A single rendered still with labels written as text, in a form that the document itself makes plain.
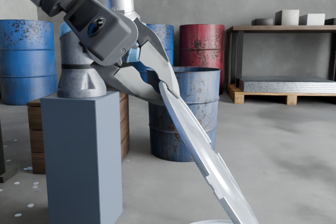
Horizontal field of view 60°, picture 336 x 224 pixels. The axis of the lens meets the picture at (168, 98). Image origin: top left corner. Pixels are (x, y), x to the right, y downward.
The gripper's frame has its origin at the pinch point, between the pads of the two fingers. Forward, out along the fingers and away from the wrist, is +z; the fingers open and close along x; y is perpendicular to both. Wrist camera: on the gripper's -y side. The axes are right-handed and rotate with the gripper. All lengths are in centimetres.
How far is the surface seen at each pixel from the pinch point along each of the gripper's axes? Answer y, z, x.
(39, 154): 100, 0, 61
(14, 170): 102, -3, 75
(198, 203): 60, 54, 21
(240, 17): 349, 86, -153
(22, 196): 79, 6, 69
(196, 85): 100, 32, -15
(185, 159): 102, 57, 16
